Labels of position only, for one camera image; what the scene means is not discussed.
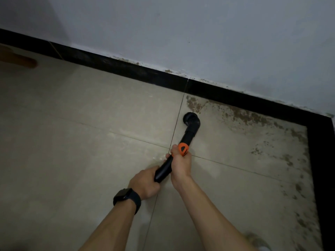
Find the wooden folding table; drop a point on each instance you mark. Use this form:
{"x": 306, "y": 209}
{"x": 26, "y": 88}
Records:
{"x": 18, "y": 60}

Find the black baseboard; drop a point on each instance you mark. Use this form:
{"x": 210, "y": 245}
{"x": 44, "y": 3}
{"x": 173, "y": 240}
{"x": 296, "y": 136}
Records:
{"x": 130, "y": 70}

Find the black smartwatch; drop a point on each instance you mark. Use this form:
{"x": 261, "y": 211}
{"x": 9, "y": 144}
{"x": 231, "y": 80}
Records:
{"x": 127, "y": 197}

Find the person's left forearm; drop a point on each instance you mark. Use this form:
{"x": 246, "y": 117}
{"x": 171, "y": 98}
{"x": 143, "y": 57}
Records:
{"x": 110, "y": 230}

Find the person's right forearm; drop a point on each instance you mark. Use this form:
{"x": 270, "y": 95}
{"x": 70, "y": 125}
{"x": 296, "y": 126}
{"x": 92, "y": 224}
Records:
{"x": 209, "y": 219}

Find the person's left hand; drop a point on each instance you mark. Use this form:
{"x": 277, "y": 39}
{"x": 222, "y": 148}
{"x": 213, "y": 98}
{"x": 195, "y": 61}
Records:
{"x": 144, "y": 184}

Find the white shoe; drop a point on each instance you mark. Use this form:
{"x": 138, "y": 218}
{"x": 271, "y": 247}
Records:
{"x": 257, "y": 243}

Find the person's right hand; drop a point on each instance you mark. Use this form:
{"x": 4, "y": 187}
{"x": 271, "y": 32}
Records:
{"x": 180, "y": 167}

